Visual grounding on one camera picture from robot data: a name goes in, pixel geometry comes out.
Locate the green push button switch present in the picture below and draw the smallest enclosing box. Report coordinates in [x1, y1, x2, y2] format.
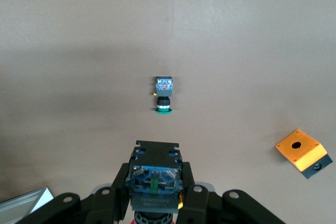
[151, 76, 174, 116]

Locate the brown table mat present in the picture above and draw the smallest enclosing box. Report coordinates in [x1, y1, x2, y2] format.
[0, 0, 336, 224]

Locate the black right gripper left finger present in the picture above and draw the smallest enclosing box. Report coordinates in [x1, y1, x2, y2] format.
[15, 163, 132, 224]

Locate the orange button enclosure box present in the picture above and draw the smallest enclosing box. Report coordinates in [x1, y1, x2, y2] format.
[275, 129, 334, 180]

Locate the white plastic drawer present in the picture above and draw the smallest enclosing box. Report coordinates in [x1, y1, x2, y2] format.
[0, 186, 55, 222]

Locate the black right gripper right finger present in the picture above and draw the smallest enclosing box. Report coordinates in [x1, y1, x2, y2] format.
[178, 161, 286, 224]

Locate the red push button switch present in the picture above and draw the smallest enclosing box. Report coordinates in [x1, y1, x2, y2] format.
[125, 140, 184, 224]

